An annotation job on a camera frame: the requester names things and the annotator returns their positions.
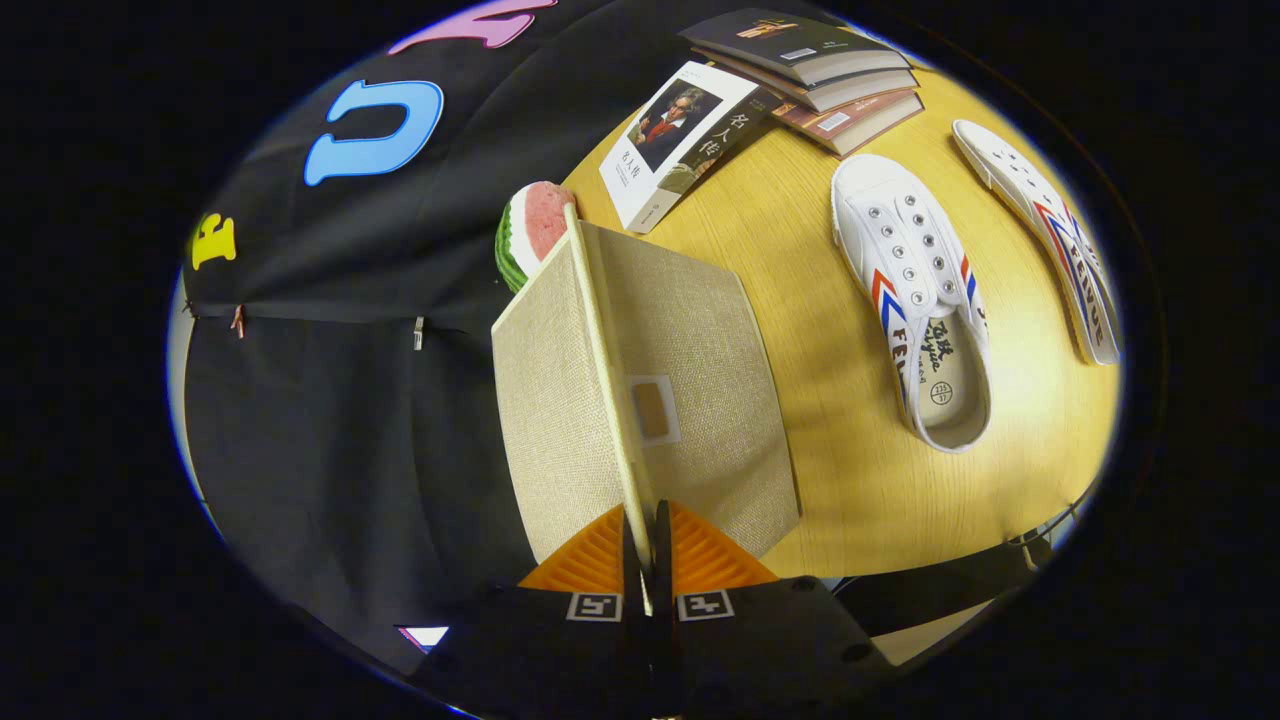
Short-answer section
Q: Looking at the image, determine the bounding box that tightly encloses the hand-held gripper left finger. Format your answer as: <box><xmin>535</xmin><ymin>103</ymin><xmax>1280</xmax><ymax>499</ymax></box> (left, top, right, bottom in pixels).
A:
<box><xmin>415</xmin><ymin>503</ymin><xmax>651</xmax><ymax>716</ymax></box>

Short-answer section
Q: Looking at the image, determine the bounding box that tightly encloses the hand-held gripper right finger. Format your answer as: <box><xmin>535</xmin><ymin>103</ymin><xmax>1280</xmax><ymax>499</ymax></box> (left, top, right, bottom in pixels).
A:
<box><xmin>655</xmin><ymin>500</ymin><xmax>896</xmax><ymax>716</ymax></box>

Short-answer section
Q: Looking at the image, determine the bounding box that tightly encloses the beige fabric storage box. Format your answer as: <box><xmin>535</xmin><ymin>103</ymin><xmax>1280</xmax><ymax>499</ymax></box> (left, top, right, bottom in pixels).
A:
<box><xmin>490</xmin><ymin>203</ymin><xmax>801</xmax><ymax>566</ymax></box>

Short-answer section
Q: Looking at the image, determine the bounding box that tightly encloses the white striped canvas shoe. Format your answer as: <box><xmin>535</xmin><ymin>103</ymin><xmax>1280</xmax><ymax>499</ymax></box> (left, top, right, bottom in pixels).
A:
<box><xmin>951</xmin><ymin>119</ymin><xmax>1123</xmax><ymax>367</ymax></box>
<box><xmin>830</xmin><ymin>153</ymin><xmax>993</xmax><ymax>454</ymax></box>

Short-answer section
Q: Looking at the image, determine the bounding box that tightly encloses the watermelon slice toy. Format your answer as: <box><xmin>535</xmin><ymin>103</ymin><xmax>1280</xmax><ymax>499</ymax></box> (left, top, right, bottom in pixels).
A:
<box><xmin>494</xmin><ymin>181</ymin><xmax>577</xmax><ymax>294</ymax></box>

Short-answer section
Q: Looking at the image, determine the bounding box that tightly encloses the white portrait cover book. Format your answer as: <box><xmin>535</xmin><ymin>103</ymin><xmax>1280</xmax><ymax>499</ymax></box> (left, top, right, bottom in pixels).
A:
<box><xmin>598</xmin><ymin>60</ymin><xmax>781</xmax><ymax>235</ymax></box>

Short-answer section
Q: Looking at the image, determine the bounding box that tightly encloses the dark thick book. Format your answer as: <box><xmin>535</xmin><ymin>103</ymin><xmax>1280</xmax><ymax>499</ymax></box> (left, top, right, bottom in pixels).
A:
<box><xmin>715</xmin><ymin>50</ymin><xmax>919</xmax><ymax>113</ymax></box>

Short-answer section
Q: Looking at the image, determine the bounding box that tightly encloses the black cover book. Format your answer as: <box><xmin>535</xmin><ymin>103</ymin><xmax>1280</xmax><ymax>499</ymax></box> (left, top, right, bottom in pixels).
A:
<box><xmin>680</xmin><ymin>8</ymin><xmax>913</xmax><ymax>86</ymax></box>

